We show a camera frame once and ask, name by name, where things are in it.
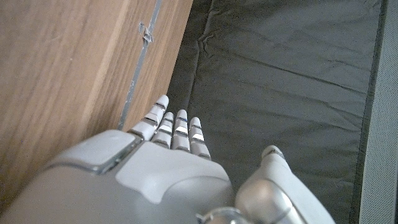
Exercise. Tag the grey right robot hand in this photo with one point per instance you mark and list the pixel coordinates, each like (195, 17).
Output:
(149, 183)

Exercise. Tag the black backdrop cloth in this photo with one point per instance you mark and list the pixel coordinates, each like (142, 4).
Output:
(280, 77)

